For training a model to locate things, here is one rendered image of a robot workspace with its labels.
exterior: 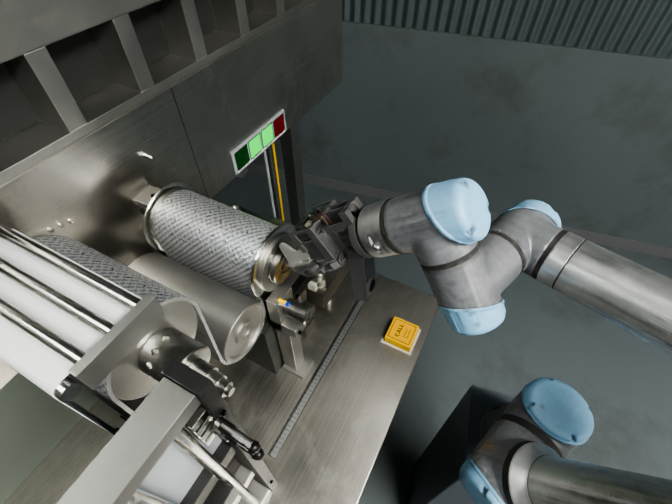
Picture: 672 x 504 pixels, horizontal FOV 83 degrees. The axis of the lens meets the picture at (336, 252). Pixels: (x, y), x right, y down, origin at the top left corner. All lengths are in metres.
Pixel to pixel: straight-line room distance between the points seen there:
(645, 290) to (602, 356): 1.86
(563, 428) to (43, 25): 1.00
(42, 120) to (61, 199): 0.14
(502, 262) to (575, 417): 0.38
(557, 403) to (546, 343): 1.50
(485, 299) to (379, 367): 0.54
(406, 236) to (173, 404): 0.30
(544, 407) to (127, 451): 0.63
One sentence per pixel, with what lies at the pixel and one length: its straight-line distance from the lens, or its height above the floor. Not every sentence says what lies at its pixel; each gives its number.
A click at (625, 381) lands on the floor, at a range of 2.39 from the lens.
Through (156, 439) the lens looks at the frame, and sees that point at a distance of 0.40.
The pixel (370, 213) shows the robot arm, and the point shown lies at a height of 1.46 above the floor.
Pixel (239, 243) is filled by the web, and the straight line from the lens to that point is 0.68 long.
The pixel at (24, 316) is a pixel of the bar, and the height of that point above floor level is 1.45.
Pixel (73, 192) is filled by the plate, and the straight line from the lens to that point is 0.80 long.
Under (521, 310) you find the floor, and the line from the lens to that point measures 2.35.
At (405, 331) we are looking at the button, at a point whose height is 0.92.
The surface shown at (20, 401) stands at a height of 1.08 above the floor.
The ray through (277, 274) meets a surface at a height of 1.26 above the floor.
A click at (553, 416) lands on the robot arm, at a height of 1.13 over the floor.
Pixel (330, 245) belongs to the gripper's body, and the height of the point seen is 1.38.
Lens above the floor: 1.80
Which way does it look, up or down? 50 degrees down
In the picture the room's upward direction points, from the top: straight up
